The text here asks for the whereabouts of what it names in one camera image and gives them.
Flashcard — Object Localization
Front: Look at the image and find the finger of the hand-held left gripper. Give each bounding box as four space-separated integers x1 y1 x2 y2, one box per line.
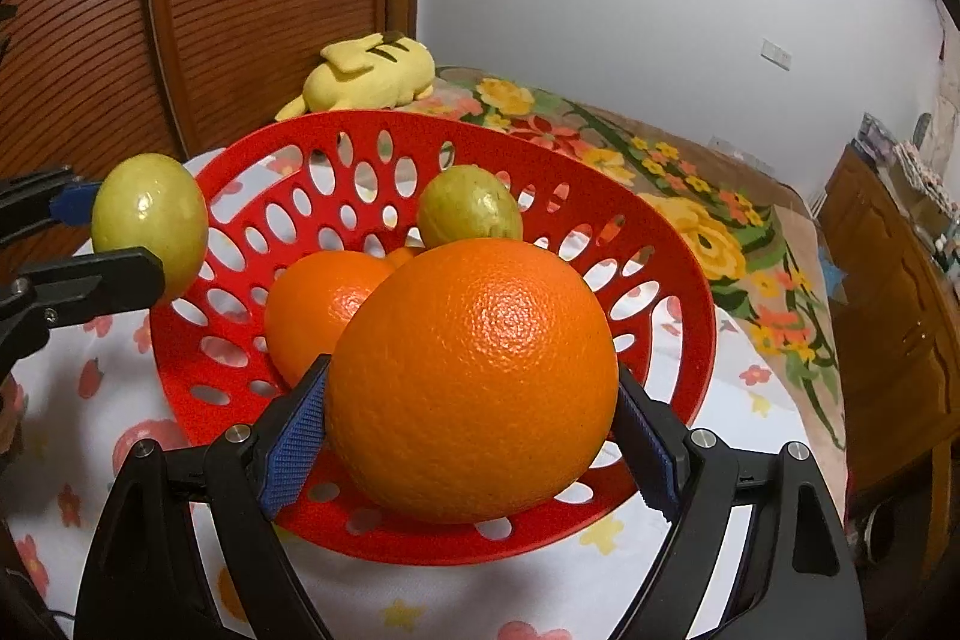
0 248 164 378
0 165 102 236

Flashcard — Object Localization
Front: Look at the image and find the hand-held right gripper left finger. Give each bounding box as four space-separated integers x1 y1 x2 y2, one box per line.
75 353 335 640

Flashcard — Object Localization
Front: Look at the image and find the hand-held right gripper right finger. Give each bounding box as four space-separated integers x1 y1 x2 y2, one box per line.
607 364 863 640

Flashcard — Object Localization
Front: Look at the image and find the yellow-green guava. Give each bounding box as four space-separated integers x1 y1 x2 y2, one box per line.
91 154 209 304

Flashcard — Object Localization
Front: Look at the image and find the medium orange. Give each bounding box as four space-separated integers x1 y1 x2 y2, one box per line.
264 250 395 390

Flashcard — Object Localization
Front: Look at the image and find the red perforated plastic basket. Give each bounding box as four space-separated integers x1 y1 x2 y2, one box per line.
150 111 717 566

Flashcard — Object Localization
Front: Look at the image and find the large orange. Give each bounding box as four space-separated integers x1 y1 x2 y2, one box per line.
326 237 620 525

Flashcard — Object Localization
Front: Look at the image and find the large green guava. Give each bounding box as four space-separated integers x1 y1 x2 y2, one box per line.
416 164 524 251

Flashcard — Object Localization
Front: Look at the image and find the metal pot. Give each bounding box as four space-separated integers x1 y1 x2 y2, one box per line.
851 497 912 566

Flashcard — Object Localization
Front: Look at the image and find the floral blanket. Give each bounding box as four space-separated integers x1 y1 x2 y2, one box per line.
435 66 848 453

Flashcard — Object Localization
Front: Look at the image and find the blue bag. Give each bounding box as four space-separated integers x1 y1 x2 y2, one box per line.
821 257 848 304

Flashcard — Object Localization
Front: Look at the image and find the wooden sideboard cabinet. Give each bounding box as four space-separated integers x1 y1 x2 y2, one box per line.
821 145 960 536

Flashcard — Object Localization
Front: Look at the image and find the yellow plush toy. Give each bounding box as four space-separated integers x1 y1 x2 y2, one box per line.
274 31 438 122

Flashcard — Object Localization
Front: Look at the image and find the glass jar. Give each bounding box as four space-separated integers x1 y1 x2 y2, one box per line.
859 113 893 154

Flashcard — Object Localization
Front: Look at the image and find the stack of folded cloths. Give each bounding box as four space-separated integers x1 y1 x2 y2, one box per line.
889 137 938 191

